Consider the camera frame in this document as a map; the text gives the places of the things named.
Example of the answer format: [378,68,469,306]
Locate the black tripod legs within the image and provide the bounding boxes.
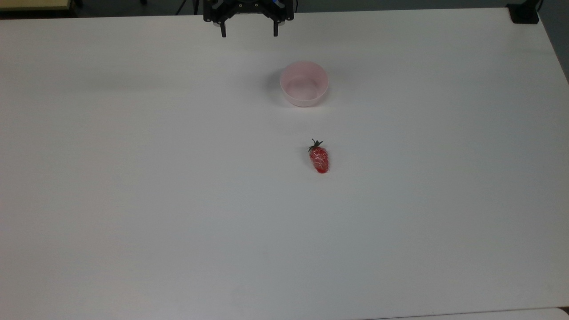
[175,0,200,16]

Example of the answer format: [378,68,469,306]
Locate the yellow wooden table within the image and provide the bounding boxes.
[0,0,74,12]

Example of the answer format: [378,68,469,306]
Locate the pink plastic bowl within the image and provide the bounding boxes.
[279,61,330,108]

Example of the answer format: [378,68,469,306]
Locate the black table clamp block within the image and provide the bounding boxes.
[506,3,540,25]

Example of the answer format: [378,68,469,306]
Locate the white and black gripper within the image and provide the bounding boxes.
[203,0,295,38]

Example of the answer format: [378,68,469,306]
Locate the red strawberry with green stem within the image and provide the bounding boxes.
[308,139,330,174]

